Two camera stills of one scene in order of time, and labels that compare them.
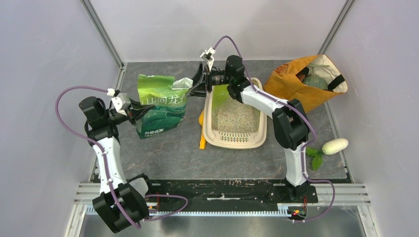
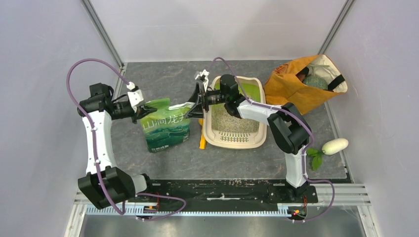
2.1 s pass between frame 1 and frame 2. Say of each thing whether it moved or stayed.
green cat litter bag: moved
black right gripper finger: moved
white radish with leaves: stayed
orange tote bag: stayed
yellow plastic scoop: stayed
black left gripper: stayed
